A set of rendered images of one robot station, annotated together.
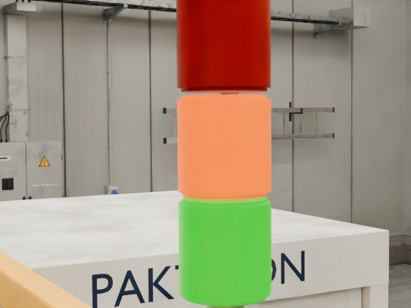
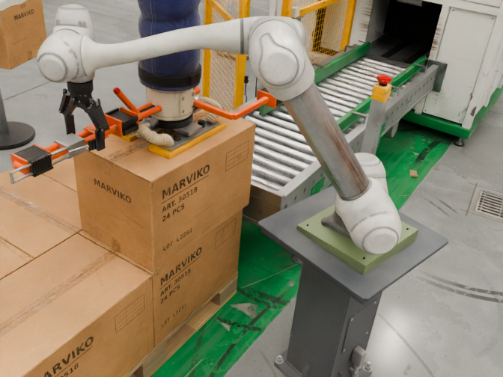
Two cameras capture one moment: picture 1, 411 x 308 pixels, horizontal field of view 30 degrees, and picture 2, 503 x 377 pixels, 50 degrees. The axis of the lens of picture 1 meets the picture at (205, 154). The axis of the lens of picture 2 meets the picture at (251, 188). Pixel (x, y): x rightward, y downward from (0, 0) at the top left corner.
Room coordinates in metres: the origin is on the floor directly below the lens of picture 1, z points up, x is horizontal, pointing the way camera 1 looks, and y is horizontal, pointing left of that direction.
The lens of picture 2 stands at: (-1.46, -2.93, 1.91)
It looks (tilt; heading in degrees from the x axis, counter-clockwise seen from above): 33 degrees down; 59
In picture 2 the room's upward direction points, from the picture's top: 5 degrees clockwise
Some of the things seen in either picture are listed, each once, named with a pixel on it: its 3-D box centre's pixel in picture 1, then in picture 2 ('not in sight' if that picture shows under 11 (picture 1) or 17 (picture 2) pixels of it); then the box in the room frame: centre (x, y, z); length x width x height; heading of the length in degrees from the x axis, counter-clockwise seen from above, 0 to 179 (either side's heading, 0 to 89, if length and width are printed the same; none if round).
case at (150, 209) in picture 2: not in sight; (169, 176); (-0.81, -1.17, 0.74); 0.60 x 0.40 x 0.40; 26
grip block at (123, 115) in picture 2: not in sight; (120, 121); (-1.02, -1.28, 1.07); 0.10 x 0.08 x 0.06; 118
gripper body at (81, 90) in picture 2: not in sight; (81, 93); (-1.16, -1.37, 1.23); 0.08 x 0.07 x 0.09; 118
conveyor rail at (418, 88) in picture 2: not in sight; (375, 127); (0.69, -0.70, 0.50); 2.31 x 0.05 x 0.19; 29
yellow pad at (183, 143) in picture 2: not in sight; (189, 132); (-0.75, -1.24, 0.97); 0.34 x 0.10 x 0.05; 28
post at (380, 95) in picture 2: not in sight; (362, 176); (0.26, -1.14, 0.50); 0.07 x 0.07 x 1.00; 29
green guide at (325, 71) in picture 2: not in sight; (318, 71); (0.72, -0.01, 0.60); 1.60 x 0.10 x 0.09; 29
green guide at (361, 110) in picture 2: not in sight; (391, 92); (0.98, -0.48, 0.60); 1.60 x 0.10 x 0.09; 29
